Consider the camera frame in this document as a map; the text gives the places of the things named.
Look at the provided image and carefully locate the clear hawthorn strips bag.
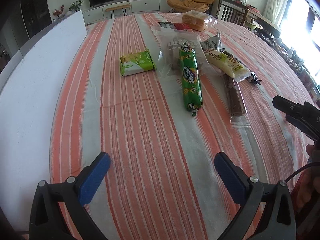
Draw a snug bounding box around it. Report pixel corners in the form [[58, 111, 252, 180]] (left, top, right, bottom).
[[151, 26, 213, 80]]

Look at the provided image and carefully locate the dark wooden dining chair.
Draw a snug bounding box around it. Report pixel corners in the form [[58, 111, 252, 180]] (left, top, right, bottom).
[[216, 0, 249, 26]]

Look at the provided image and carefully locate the red flower pot plant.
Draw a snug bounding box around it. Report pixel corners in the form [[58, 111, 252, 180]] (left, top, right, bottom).
[[53, 4, 64, 20]]

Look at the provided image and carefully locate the white cardboard box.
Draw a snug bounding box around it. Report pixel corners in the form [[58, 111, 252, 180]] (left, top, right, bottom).
[[1, 11, 87, 231]]

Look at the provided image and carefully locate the black clear stick packet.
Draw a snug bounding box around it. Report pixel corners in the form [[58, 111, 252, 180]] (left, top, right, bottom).
[[159, 22, 176, 29]]

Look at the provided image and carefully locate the dark glass display cabinet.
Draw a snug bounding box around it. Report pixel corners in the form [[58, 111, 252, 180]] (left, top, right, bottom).
[[20, 0, 52, 38]]

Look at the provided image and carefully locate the white vase with plant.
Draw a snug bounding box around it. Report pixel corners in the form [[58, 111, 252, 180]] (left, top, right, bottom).
[[66, 0, 84, 16]]

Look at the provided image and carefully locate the green sausage snack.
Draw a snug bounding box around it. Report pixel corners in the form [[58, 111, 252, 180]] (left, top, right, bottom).
[[179, 43, 203, 116]]

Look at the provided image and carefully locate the Snickers chocolate bar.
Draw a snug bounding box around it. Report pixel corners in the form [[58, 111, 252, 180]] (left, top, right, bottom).
[[222, 50, 263, 86]]

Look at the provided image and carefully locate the orange lounge chair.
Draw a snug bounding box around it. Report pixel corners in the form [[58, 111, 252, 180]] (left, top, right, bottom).
[[167, 0, 215, 13]]

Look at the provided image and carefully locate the dark red fruit roll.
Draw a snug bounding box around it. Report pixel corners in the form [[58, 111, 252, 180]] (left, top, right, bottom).
[[223, 74, 250, 129]]

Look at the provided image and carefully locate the yellow white cake packet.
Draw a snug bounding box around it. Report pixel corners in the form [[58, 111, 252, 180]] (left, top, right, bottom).
[[204, 49, 251, 82]]

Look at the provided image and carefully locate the striped orange white tablecloth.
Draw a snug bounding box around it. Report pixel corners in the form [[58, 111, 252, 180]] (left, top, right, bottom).
[[50, 13, 310, 239]]

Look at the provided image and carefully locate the small wooden bench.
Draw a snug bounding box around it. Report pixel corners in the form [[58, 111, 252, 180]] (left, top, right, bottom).
[[105, 4, 131, 18]]

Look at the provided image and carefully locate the white TV cabinet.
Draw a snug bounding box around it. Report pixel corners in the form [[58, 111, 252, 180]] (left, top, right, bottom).
[[82, 0, 161, 25]]

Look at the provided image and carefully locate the person's right hand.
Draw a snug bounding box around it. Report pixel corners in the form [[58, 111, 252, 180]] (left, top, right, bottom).
[[306, 145, 320, 163]]

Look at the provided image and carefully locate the green cracker packet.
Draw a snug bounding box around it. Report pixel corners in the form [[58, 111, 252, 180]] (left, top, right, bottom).
[[120, 49, 156, 76]]

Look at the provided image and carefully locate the bagged bread loaf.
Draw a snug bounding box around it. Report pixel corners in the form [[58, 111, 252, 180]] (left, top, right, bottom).
[[182, 10, 217, 32]]

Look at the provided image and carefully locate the grey triangular snack packet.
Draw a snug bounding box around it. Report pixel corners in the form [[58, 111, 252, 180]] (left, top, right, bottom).
[[200, 33, 223, 52]]

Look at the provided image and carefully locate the red snack packet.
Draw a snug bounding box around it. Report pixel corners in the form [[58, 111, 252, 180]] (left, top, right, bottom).
[[174, 23, 191, 31]]

